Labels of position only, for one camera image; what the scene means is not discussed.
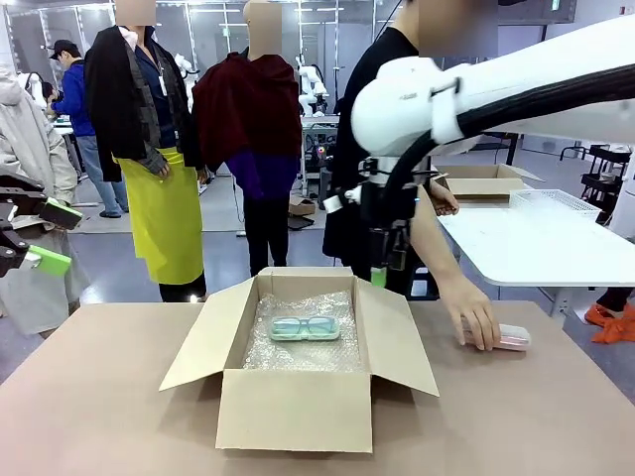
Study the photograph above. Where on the person's left hand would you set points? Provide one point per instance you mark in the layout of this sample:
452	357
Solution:
471	312

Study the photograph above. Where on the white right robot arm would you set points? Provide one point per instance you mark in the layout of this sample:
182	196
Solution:
397	109

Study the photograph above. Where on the purple garment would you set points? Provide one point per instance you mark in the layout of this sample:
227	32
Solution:
268	173

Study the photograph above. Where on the orange cloth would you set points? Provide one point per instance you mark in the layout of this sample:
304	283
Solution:
610	327

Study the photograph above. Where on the person's right hand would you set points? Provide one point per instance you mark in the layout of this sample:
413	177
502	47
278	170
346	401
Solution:
444	203

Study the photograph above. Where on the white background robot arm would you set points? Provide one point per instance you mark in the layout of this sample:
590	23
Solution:
312	84

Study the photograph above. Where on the mint green glasses case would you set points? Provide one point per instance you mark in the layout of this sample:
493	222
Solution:
305	339

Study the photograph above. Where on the flat black object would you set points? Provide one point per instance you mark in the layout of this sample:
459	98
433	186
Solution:
300	223

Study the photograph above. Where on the small cardboard box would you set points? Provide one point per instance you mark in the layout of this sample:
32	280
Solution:
302	205

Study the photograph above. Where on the bald mannequin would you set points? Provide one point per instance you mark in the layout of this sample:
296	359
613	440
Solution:
268	238

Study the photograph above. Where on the pink glasses case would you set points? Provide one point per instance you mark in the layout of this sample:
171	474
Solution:
513	337

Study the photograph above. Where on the yellow apron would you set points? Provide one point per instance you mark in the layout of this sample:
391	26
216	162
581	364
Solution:
164	223

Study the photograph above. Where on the white table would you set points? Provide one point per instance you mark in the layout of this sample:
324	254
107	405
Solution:
521	248

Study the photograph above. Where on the bubble wrap sheet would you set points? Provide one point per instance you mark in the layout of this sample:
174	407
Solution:
297	357

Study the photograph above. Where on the figure in beige coat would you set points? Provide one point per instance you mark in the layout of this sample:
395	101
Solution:
30	149

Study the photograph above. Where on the maroon shawl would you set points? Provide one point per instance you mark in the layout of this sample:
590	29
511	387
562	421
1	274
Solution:
248	109

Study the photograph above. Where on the black utility cart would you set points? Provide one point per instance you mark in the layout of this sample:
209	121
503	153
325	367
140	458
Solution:
602	183

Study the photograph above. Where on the cardboard box with glasses cases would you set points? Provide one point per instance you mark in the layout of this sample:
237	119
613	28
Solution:
297	411

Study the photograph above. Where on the person in black t-shirt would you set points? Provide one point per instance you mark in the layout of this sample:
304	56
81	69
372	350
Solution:
347	149

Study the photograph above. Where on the shallow open cardboard box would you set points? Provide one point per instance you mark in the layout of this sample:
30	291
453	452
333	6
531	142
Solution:
476	188

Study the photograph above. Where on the white plastic basket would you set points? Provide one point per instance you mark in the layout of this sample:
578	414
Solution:
555	205

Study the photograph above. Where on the person in blue jacket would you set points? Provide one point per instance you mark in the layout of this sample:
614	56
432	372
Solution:
77	99

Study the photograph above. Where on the person's left forearm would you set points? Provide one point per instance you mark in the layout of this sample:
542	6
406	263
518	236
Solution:
436	248

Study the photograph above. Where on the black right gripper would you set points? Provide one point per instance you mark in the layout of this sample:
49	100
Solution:
377	208

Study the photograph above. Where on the teal-framed glasses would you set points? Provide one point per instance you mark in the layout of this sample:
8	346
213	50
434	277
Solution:
304	326

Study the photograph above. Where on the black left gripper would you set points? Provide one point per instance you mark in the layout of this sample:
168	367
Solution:
15	198

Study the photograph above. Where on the black jacket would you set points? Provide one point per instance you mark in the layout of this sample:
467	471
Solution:
109	99

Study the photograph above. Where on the mannequin in navy shirt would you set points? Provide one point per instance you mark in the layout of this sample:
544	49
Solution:
149	64

